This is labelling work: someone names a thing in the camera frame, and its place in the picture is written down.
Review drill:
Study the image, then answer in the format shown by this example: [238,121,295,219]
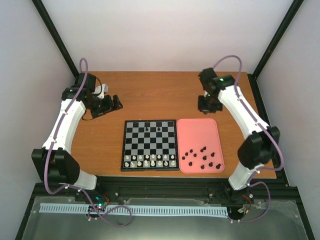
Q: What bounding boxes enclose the white back rank pieces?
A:
[123,160,178,168]

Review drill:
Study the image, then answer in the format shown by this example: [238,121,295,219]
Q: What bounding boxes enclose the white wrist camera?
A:
[94,84,109,99]

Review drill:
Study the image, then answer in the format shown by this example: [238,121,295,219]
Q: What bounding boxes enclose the light blue cable duct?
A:
[38,203,228,218]

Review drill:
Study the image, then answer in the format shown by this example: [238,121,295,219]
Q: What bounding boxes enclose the black frame post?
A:
[31,0,79,78]
[251,0,305,79]

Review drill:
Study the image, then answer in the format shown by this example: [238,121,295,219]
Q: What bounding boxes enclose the white pawn row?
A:
[123,154,176,162]

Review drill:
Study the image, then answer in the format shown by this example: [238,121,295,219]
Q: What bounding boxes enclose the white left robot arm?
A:
[31,73,123,202]

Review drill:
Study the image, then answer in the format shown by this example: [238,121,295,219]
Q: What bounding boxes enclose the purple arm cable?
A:
[43,57,133,227]
[212,54,286,223]

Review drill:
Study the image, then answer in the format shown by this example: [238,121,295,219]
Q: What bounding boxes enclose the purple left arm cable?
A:
[43,57,133,227]

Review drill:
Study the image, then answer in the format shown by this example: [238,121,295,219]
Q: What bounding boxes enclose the pink plastic tray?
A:
[176,118,225,174]

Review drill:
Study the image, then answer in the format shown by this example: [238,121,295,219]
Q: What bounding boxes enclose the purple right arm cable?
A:
[212,54,286,223]

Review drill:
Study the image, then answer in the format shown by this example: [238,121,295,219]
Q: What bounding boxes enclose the black white chessboard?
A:
[120,119,179,172]

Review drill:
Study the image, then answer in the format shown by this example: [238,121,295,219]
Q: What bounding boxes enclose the black aluminium base frame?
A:
[16,176,315,240]

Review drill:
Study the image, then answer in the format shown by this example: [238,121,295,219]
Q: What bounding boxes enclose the black left frame post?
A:
[31,0,79,78]

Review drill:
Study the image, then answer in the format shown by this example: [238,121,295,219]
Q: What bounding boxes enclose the black right frame post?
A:
[251,0,305,79]

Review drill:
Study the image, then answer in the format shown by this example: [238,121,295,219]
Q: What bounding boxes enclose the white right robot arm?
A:
[198,67,280,200]

